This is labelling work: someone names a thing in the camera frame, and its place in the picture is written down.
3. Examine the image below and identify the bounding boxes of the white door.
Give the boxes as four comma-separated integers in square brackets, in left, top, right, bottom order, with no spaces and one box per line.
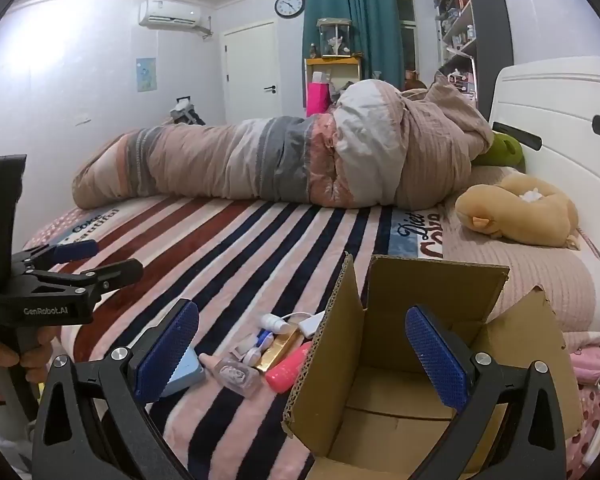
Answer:
[222,21,281,126]

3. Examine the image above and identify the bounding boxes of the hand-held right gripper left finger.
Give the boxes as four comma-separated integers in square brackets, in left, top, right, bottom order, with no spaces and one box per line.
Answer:
[32,298,201,480]

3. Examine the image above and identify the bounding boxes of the tan plush toy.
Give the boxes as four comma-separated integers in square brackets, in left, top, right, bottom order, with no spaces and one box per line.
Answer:
[454,172,581,249]

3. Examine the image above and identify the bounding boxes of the pink polka-dot sheet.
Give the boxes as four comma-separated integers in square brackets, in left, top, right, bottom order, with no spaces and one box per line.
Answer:
[565,385,600,480]

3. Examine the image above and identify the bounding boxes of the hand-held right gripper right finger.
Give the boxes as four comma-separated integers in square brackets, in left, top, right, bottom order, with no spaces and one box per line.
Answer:
[405,305,568,480]

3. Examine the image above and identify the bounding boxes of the teal curtain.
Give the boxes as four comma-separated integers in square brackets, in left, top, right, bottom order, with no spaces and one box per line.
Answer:
[301,0,403,96]

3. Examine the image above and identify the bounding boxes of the beige ribbed pillow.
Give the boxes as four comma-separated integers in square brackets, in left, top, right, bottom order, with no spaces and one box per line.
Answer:
[442,165,600,346]

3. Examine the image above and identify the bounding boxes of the pink bag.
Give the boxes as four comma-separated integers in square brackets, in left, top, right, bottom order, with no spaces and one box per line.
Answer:
[306,81,331,115]

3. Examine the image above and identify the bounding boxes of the gold rectangular bar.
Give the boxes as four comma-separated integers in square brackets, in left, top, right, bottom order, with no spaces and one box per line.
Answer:
[254,327,306,373]

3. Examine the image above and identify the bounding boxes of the white cable adapter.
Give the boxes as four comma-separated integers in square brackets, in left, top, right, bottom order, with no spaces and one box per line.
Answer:
[280,310,327,337]

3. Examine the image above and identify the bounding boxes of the brown cardboard box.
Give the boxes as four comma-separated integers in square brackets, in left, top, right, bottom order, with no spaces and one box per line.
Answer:
[281,252,583,480]

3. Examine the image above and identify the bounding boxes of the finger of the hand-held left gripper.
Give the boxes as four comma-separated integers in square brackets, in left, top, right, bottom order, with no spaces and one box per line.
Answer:
[12,239,99,273]
[15,259,144,306]

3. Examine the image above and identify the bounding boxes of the light blue square device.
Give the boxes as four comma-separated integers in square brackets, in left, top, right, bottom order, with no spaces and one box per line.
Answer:
[160,345,206,398]

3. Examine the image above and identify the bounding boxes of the white air conditioner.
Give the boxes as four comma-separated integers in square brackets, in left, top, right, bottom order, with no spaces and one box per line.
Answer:
[139,0,214,39]

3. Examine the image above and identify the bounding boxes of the pink pouch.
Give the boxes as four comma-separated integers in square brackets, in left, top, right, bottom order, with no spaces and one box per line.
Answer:
[567,345,600,391]

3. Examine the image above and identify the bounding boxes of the clear perfume bottle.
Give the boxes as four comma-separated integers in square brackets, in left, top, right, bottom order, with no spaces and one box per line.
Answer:
[200,352,262,401]

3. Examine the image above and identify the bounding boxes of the pink bottle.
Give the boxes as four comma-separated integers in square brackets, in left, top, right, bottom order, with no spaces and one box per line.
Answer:
[265,341,313,393]

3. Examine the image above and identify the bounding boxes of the round wall clock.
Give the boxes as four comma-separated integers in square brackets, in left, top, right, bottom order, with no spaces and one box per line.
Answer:
[274,0,306,19]

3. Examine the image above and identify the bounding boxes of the window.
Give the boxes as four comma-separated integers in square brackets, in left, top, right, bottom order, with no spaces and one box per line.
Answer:
[395,0,418,73]

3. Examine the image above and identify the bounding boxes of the white and blue tube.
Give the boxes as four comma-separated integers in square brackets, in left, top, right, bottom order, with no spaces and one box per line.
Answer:
[235,329,276,356]

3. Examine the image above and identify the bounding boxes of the green plush toy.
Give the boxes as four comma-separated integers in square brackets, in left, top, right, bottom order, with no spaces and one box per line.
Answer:
[472,132,525,168]

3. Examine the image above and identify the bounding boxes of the rolled striped duvet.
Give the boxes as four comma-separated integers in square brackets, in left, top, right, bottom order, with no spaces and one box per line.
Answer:
[71,79,496,211]

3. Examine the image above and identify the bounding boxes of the white headboard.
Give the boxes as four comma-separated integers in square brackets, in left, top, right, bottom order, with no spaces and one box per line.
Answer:
[487,55,600,281]

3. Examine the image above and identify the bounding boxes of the yellow shelf unit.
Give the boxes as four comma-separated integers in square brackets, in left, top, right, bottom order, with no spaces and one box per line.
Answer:
[305,56,363,111]

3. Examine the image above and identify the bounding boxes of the glass display case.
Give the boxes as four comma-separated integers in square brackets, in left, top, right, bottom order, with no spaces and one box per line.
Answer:
[316,18,353,58]

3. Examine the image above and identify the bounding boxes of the person's left hand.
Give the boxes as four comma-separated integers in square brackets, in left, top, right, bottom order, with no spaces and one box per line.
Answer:
[0,327,57,403]

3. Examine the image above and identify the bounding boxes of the blue wall poster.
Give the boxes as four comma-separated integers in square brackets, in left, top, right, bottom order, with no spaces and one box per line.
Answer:
[136,57,157,92]

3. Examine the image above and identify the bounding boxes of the dark bookshelf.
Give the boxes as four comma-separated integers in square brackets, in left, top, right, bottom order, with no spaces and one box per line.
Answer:
[432,0,511,121]

